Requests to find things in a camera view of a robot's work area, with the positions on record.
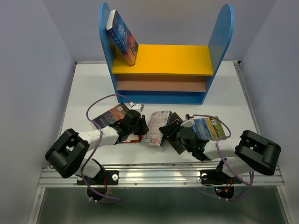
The Three Days To See book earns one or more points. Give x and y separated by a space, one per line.
175 142

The aluminium mounting rail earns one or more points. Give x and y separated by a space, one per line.
138 176

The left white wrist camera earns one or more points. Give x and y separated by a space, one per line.
136 107

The red bordered cream book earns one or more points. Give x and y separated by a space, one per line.
133 139

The blue and yellow bookshelf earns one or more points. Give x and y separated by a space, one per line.
164 74

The floral Little Women book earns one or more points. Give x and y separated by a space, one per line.
154 137

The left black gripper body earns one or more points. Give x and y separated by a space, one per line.
135 130

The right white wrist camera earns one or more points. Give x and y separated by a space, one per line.
189 121

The blue Jane Eyre book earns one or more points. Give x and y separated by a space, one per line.
122 37

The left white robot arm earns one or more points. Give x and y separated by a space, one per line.
67 154

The dark sunset paperback book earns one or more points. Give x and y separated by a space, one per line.
109 117

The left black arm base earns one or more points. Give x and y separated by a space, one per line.
97 179

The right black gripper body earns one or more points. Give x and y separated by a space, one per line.
186 146

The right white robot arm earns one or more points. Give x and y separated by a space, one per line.
253 153

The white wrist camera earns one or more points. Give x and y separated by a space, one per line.
136 107
189 121

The blue Animal Farm book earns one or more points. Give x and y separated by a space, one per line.
208 129

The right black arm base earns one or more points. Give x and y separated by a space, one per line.
223 184

